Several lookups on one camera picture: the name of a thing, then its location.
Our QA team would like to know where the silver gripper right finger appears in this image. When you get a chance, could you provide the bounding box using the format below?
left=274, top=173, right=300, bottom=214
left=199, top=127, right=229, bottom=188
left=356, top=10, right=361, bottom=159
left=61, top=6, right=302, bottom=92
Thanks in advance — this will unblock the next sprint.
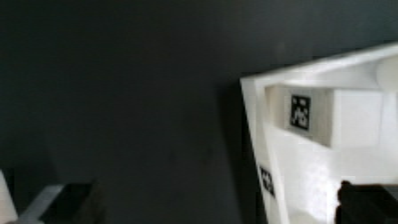
left=334, top=181, right=398, bottom=224

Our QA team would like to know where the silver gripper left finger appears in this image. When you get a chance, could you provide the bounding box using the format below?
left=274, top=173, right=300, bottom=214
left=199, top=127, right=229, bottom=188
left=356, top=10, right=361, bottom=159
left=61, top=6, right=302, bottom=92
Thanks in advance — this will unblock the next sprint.
left=14, top=181, right=105, bottom=224

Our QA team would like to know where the white square table top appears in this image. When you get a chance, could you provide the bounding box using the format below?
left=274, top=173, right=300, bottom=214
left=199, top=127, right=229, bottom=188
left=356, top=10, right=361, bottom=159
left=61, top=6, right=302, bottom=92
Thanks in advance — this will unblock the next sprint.
left=240, top=42, right=398, bottom=224

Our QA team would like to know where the white front obstacle bar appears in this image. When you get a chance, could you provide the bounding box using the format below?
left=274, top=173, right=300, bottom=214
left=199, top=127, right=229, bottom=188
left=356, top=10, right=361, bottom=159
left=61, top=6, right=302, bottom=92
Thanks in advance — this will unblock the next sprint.
left=0, top=171, right=18, bottom=224

